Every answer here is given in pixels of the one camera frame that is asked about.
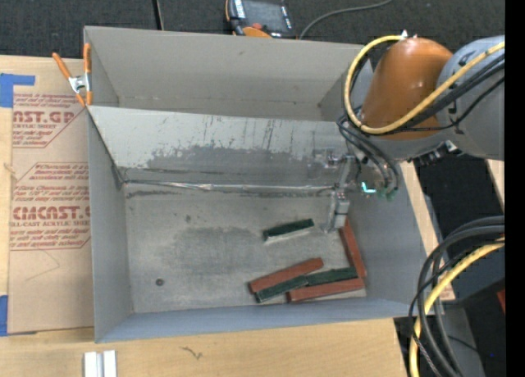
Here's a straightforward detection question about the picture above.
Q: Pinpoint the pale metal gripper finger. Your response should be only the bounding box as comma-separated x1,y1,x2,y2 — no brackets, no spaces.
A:
333,198,351,230
321,191,338,234

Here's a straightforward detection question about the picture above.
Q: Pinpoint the grey metal bin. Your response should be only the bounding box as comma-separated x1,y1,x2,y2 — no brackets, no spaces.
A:
83,25,443,344

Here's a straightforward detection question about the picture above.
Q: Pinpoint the brown cardboard board red print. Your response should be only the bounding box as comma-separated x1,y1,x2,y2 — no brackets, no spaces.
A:
0,54,96,336

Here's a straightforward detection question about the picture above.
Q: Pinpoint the dark green flat block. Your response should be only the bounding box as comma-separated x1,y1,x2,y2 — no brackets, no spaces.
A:
253,275,310,305
262,218,316,243
305,266,359,287

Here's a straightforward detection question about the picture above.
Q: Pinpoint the red-brown flat block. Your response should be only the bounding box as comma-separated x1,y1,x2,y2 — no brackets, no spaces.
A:
285,277,367,304
247,257,326,295
337,218,368,279

